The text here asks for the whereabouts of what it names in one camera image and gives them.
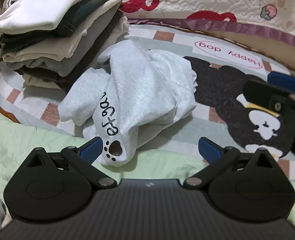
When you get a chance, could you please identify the checkered bed sheet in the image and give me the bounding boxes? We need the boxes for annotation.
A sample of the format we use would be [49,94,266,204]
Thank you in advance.
[0,24,295,183]

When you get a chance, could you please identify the light green cloth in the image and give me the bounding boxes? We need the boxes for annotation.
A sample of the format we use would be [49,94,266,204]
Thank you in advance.
[0,112,295,230]

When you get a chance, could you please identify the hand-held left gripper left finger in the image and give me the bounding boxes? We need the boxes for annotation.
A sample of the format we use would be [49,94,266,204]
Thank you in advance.
[27,137,118,189]

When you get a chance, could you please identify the beige bed frame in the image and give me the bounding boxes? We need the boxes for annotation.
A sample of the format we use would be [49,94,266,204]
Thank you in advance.
[205,29,295,77]

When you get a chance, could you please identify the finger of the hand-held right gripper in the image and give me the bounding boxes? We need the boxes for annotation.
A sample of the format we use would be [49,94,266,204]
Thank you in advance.
[267,71,295,90]
[243,79,295,115]

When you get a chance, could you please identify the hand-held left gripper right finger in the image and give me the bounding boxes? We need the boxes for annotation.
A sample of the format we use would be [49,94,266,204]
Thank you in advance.
[183,137,275,189]

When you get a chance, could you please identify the stack of folded clothes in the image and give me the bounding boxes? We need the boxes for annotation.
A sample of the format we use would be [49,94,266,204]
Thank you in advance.
[0,0,130,90]

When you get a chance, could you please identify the white printed sweatshirt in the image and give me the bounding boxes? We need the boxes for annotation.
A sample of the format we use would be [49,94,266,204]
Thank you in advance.
[58,39,197,166]

